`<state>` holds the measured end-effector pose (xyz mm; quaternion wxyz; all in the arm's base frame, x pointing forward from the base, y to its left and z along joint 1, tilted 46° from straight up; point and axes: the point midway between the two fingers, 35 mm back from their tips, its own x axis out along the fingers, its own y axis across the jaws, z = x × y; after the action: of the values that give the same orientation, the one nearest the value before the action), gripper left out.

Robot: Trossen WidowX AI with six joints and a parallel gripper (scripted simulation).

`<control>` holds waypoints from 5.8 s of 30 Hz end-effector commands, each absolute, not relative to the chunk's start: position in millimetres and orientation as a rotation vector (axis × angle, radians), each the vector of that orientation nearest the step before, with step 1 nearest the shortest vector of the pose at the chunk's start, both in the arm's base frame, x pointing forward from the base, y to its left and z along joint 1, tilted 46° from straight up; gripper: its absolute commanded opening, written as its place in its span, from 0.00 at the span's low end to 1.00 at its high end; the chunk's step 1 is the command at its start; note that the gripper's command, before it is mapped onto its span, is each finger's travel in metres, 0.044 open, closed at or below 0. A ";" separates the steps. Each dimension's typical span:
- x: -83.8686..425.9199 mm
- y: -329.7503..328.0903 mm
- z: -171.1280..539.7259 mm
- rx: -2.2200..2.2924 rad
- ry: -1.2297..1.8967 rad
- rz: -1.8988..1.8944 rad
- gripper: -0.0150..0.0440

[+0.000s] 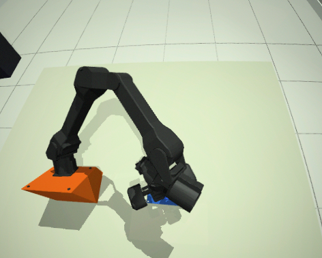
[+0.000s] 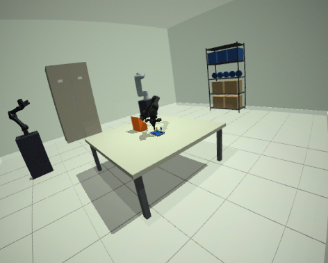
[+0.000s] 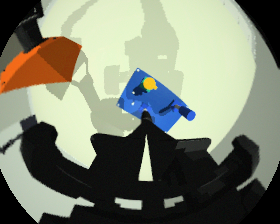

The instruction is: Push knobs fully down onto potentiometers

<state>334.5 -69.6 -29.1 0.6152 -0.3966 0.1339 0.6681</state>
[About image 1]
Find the blue circuit board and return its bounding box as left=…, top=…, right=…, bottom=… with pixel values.
left=147, top=194, right=178, bottom=206

